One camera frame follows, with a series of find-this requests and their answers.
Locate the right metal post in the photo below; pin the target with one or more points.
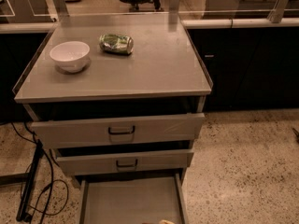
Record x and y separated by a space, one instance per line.
276 14

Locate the grey drawer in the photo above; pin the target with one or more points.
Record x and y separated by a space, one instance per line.
150 199
93 132
106 164

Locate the black middle drawer handle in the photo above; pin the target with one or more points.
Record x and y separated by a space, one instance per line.
126 164

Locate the middle metal post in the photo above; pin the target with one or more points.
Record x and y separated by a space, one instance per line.
173 11

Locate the grey drawer cabinet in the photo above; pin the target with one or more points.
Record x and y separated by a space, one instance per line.
162 76

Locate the top grey drawer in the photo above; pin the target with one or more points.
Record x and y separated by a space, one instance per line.
93 132

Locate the black drawer handle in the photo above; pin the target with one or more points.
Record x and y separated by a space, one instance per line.
126 164
121 130

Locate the green soda can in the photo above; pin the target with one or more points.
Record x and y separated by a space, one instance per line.
118 44

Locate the bottom grey drawer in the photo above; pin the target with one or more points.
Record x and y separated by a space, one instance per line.
150 199

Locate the metal post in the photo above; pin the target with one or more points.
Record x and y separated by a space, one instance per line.
61 8
276 14
173 11

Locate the black top drawer handle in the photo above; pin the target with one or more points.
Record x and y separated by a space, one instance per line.
121 130

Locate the grey background desk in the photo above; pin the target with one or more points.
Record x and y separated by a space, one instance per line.
238 9

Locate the white bowl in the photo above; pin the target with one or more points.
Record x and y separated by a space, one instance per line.
71 56

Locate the middle grey drawer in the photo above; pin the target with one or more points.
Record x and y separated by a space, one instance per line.
106 164

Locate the black floor bar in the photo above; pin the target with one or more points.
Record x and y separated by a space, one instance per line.
29 183

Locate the left metal post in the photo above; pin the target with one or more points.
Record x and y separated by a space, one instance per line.
61 8

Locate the clear acrylic barrier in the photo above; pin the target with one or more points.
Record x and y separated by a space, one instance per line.
14 10

